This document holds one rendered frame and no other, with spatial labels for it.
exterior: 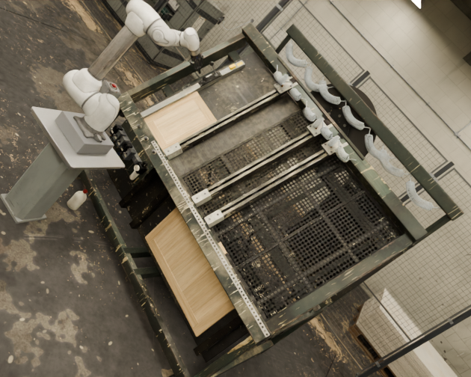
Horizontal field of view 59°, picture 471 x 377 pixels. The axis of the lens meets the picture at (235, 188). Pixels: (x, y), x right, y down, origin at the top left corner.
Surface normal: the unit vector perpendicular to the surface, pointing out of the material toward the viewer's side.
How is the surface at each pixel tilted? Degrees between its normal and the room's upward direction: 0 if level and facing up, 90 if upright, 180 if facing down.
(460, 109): 90
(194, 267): 90
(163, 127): 59
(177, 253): 90
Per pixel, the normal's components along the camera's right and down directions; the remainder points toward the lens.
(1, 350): 0.69, -0.63
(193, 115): -0.07, -0.40
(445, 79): -0.40, 0.06
